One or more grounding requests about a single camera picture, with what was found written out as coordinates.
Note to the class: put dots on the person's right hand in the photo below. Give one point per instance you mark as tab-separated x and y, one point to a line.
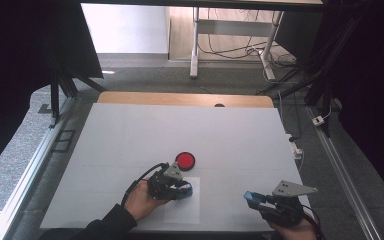
295	231

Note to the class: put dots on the white desk frame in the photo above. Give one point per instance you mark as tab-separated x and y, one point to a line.
196	40

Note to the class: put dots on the blue stamp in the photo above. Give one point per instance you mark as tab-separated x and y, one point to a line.
186	192

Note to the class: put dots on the person's left hand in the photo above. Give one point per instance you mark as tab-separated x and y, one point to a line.
141	201

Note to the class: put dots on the black metal stand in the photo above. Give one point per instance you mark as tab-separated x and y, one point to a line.
316	76
58	86

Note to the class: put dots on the white paper sheet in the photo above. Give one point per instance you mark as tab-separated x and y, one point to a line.
186	210

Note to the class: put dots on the white power adapter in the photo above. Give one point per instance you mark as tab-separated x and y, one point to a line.
318	120

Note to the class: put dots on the blue transparent stamp cap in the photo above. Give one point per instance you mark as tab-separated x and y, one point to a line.
253	197

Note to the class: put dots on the white table cover board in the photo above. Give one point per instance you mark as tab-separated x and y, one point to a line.
180	133

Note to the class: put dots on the round red ink pad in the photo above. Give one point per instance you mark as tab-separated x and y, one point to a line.
185	161

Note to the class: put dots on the white power strip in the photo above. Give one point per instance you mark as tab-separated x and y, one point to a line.
296	150

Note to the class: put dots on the black curtain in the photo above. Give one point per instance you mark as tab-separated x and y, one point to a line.
370	83
20	66

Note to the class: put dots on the aluminium floor rail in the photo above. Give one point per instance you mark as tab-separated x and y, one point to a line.
343	173
30	170

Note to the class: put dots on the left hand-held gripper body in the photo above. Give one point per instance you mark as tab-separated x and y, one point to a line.
161	185

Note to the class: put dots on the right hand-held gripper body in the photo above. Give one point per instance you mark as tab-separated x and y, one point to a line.
286	203

